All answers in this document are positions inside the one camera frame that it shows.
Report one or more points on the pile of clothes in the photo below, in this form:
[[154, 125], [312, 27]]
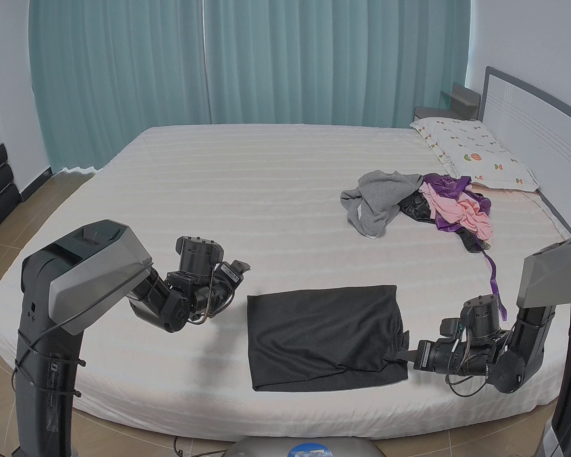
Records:
[[457, 210]]

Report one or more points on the white printed pillow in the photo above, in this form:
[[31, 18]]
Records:
[[476, 153]]

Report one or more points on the grey bedside table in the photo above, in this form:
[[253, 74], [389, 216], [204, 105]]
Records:
[[452, 103]]

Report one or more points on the bed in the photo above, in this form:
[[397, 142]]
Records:
[[242, 198]]

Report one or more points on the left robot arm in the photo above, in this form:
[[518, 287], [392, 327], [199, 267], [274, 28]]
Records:
[[100, 293]]

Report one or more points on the blue-green curtain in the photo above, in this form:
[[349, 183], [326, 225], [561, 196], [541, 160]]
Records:
[[338, 41], [119, 60]]

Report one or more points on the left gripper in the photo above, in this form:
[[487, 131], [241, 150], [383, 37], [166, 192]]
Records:
[[221, 286]]

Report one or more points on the black long-sleeved top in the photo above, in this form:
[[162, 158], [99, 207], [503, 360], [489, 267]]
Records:
[[323, 336]]

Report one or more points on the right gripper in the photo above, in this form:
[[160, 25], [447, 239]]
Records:
[[430, 355]]

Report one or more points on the grey knitted garment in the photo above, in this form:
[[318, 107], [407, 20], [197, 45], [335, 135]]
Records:
[[378, 200]]

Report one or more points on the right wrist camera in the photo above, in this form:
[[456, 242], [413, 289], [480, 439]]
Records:
[[449, 326]]

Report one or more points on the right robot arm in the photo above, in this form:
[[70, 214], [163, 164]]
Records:
[[528, 341]]

